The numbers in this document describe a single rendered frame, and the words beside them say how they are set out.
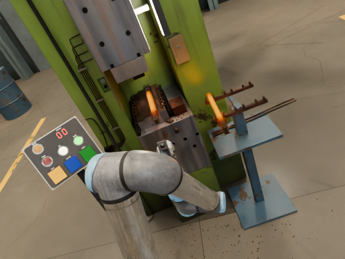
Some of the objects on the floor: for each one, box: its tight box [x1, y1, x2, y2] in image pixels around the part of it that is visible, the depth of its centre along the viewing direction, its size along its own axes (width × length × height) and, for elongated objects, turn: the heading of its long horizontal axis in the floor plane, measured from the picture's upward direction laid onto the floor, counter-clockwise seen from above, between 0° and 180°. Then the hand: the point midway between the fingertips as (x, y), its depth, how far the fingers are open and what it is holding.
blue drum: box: [0, 66, 32, 121], centre depth 550 cm, size 59×59×88 cm
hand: (163, 142), depth 150 cm, fingers open, 3 cm apart
